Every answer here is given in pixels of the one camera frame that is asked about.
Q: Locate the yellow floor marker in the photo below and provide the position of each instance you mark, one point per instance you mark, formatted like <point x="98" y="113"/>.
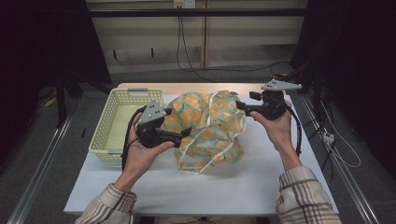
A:
<point x="50" y="102"/>

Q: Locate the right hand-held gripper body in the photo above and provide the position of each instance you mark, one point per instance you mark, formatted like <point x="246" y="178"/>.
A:
<point x="274" y="105"/>

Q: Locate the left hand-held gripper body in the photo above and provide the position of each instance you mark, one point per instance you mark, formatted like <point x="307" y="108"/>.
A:
<point x="151" y="124"/>

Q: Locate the black metal stand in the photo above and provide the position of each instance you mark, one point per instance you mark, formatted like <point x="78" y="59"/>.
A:
<point x="61" y="102"/>

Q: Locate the white table cover sheet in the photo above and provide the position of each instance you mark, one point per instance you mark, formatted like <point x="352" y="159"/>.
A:
<point x="249" y="186"/>

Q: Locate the person's right hand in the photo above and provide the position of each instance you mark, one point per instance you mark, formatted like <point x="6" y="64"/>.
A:
<point x="280" y="130"/>

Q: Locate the aluminium floor rail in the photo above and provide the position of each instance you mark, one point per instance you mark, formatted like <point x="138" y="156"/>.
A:
<point x="348" y="177"/>
<point x="37" y="180"/>

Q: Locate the person's left hand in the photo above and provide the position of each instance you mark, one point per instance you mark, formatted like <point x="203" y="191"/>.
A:
<point x="140" y="158"/>

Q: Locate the black horizontal bar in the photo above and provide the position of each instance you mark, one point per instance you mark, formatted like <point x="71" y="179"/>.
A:
<point x="218" y="12"/>

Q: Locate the orange floral tote bag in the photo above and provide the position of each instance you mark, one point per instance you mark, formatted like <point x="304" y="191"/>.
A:
<point x="211" y="127"/>

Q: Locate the dark curtain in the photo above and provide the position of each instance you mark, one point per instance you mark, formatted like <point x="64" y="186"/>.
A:
<point x="37" y="46"/>
<point x="358" y="62"/>

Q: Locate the white wall socket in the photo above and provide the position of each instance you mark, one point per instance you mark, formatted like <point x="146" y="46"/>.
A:
<point x="184" y="3"/>

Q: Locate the pale yellow plastic basket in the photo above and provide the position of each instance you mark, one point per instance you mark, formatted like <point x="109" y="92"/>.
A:
<point x="118" y="115"/>

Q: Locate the white power strip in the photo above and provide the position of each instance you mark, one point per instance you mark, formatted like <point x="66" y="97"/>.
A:
<point x="328" y="137"/>

